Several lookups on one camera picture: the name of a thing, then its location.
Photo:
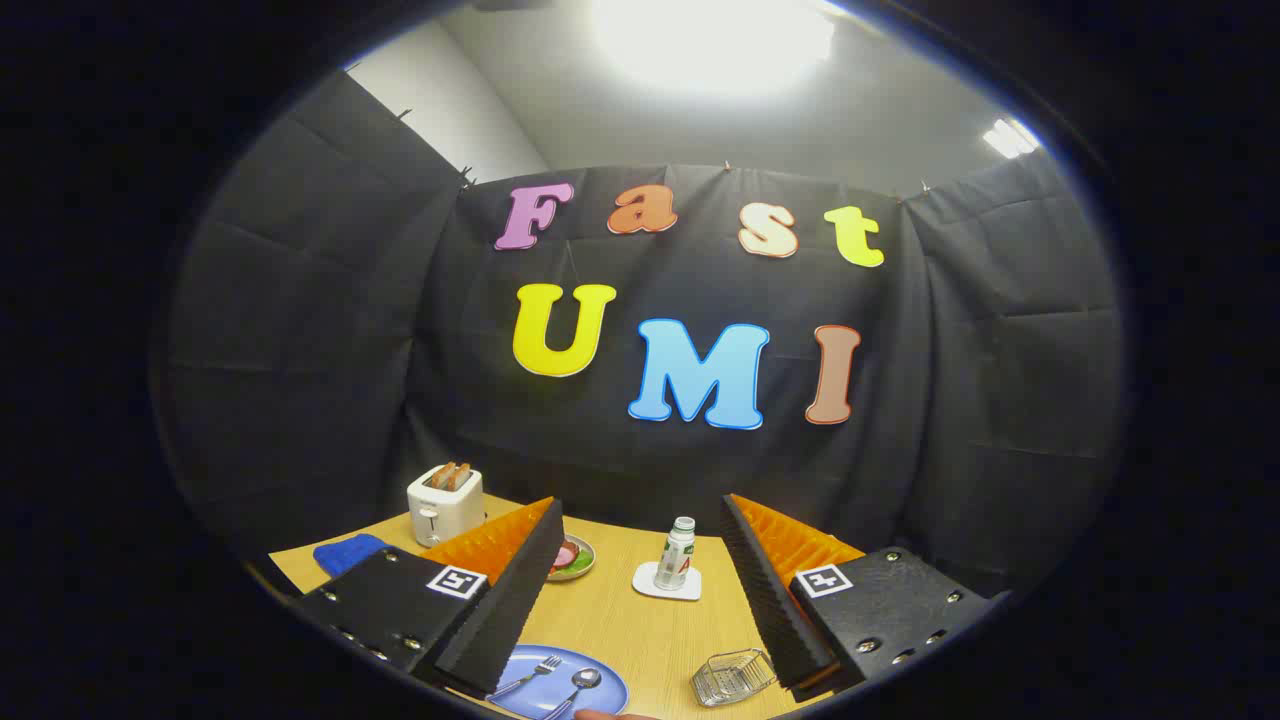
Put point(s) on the white green drink bottle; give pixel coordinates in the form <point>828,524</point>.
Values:
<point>675,555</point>

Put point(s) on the toast slices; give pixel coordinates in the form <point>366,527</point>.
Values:
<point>450,475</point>

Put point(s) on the large ceiling light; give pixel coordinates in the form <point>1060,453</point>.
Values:
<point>715,40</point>

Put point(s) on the blue plate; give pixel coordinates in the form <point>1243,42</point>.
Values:
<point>600,700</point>

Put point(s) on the small ceiling light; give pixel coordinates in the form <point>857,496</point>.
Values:
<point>1010,137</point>

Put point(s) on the black backdrop cloth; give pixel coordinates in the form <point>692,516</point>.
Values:
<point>320,330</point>

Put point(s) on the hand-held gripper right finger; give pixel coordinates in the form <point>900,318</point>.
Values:
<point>775,610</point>

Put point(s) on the blue folded towel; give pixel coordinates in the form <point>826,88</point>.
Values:
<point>345,553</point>

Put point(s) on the white coaster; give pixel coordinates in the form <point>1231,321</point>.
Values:
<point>648,582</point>

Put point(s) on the white toaster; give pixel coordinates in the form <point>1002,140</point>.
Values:
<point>450,512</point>

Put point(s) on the small plate of food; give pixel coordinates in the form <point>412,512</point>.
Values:
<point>575,560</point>

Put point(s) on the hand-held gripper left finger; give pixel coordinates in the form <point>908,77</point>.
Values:
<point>505,610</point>

